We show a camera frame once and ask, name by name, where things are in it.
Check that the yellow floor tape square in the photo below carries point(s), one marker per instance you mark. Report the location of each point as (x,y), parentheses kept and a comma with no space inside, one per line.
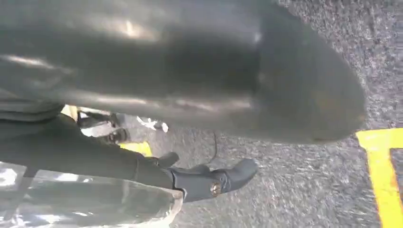
(381,176)

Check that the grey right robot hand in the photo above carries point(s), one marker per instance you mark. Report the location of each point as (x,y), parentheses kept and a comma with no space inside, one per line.
(189,63)

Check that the white power strip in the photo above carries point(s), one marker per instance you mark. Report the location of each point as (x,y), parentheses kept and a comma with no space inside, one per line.
(151,123)

